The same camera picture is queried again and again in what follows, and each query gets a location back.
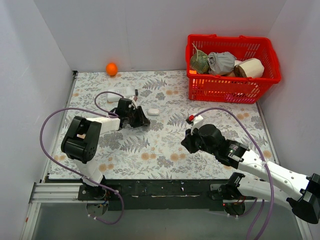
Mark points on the white earbud charging case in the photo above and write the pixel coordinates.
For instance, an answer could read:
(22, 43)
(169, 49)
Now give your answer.
(153, 112)

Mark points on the red plastic basket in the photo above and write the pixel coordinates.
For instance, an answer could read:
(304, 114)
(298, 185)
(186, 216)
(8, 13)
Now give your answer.
(207, 87)

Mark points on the orange fruit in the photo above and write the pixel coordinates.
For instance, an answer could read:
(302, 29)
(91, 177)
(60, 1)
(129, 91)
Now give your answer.
(111, 69)

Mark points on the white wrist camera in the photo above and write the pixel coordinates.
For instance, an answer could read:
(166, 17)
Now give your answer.
(196, 122)
(135, 100)

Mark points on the grey crumpled cloth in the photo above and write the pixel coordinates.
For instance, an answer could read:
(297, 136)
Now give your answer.
(221, 63)

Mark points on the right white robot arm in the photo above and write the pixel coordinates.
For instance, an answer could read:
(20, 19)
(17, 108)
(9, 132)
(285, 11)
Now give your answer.
(301, 192)

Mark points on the white plastic bottle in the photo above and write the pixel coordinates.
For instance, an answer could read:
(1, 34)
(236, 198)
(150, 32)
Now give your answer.
(114, 94)

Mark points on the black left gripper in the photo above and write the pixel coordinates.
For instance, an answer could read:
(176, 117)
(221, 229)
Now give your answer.
(136, 117)

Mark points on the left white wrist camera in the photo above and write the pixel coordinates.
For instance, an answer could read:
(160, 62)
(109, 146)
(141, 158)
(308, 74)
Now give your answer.
(135, 100)

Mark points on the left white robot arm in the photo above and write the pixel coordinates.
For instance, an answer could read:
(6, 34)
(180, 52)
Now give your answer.
(80, 142)

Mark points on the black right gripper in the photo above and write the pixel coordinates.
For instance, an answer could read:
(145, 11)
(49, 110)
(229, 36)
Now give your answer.
(189, 141)

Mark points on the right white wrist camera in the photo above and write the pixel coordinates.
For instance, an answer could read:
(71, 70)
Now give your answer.
(196, 122)

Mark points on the floral patterned table mat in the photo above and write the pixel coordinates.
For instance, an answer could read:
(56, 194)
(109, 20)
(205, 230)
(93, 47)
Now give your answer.
(155, 151)

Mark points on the green melon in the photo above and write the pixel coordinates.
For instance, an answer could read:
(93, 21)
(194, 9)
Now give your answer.
(199, 61)

